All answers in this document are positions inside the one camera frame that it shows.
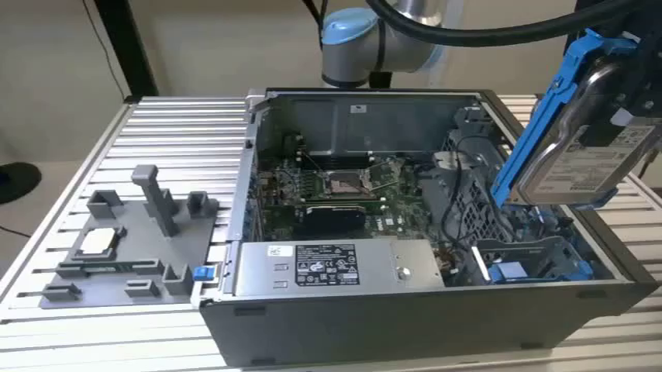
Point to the green motherboard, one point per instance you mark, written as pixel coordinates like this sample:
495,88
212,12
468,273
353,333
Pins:
397,217

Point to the green RAM stick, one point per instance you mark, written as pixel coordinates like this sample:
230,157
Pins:
121,267

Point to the black open PC case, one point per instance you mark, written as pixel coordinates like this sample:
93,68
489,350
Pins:
392,329

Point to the black graphics card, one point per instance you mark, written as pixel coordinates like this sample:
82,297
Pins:
331,222

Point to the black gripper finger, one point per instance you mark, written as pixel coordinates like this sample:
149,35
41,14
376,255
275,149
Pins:
604,124

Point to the white sticker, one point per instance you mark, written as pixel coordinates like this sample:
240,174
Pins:
359,108

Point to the black RAM slot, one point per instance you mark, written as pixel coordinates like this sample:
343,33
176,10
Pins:
336,156
336,162

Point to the perforated metal drive cage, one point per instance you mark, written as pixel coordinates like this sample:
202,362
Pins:
469,201

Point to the hard disk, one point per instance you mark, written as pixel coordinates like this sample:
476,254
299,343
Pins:
563,166

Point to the CPU socket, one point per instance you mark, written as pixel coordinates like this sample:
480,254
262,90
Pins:
343,185

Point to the black upright frame post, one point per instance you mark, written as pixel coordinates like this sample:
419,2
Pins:
129,46

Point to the black round stand base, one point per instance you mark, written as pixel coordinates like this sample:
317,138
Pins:
17,182

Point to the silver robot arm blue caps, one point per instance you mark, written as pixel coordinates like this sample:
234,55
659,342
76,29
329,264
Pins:
351,54

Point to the silver CPU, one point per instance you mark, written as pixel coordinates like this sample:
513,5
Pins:
97,241

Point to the silver power supply unit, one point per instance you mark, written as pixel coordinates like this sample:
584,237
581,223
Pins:
372,267

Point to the grey parts rack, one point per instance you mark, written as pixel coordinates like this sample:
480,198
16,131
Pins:
133,279

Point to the blue case latch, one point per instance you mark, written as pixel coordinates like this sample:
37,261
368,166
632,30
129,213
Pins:
202,273

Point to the blue disk carrier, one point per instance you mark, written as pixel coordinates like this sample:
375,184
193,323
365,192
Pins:
508,271

